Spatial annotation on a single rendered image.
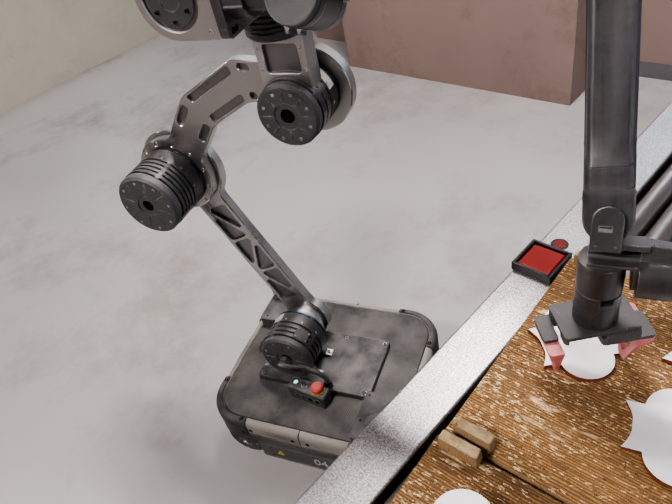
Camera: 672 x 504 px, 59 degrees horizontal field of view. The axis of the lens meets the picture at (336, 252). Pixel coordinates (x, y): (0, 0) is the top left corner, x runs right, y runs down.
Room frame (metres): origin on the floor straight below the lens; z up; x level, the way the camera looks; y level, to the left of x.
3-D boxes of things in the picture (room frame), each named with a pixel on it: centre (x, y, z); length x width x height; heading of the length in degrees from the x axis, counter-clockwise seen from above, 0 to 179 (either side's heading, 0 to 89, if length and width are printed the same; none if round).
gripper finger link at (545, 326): (0.51, -0.28, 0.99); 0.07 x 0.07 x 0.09; 86
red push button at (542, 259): (0.75, -0.35, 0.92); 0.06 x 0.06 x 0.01; 37
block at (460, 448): (0.42, -0.10, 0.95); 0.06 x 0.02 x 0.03; 43
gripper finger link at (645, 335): (0.50, -0.35, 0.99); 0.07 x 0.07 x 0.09; 86
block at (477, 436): (0.43, -0.12, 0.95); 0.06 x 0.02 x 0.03; 41
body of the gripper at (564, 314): (0.51, -0.32, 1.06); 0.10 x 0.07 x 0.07; 86
